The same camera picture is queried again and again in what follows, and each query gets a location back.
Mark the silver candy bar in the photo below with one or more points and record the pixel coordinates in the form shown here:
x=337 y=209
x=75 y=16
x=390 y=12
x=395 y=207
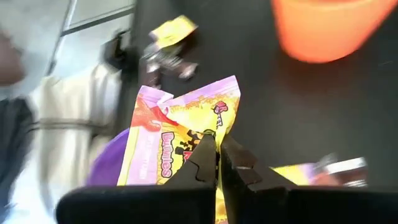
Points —
x=342 y=174

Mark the yellow Sour Patch Kids bag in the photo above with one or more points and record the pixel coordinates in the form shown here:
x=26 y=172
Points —
x=289 y=175
x=192 y=115
x=174 y=31

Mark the person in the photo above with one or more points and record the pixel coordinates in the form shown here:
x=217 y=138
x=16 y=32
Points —
x=62 y=140

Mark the orange pumpkin face bucket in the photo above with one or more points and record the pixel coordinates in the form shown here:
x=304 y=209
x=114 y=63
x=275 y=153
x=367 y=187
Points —
x=326 y=28

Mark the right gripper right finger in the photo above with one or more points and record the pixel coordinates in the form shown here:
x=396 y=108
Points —
x=248 y=186

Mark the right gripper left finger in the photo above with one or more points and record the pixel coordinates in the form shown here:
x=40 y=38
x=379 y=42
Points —
x=202 y=168

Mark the purple pumpkin face bucket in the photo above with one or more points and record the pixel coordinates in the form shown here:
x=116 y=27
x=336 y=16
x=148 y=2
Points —
x=109 y=161

